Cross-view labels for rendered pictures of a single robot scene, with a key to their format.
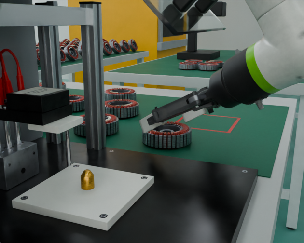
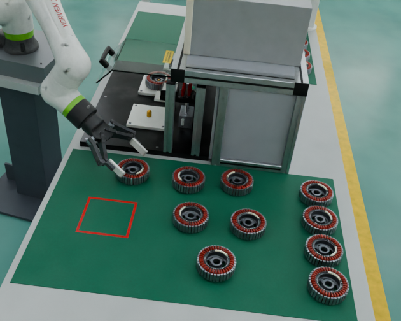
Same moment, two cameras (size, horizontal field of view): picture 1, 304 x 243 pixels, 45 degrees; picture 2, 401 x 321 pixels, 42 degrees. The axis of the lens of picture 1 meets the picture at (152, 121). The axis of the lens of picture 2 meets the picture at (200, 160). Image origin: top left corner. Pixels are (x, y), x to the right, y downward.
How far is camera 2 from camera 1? 2.37 m
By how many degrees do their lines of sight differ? 123
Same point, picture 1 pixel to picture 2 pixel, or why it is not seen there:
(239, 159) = (86, 162)
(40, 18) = not seen: hidden behind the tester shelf
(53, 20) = not seen: hidden behind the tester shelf
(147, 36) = not seen: outside the picture
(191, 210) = (109, 115)
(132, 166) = (140, 136)
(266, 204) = (79, 132)
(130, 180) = (134, 120)
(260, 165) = (75, 158)
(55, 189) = (160, 113)
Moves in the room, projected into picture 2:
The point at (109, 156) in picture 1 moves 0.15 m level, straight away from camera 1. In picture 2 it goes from (155, 142) to (170, 167)
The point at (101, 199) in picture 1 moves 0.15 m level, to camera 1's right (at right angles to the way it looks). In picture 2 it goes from (140, 111) to (102, 114)
